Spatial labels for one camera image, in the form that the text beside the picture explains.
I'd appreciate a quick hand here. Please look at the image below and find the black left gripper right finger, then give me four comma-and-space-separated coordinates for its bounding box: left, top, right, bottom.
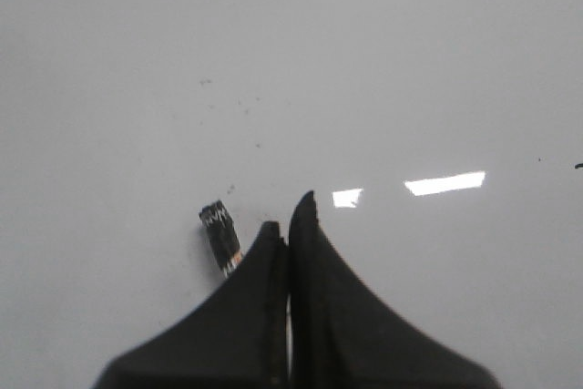
289, 191, 500, 388

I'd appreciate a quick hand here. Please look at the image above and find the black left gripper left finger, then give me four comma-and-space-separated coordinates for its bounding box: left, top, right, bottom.
95, 221, 288, 388

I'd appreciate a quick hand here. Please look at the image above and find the white black whiteboard marker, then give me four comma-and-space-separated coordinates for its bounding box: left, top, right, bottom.
199, 200, 243, 277

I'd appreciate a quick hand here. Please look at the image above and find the white whiteboard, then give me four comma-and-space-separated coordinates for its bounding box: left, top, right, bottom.
1, 0, 582, 388

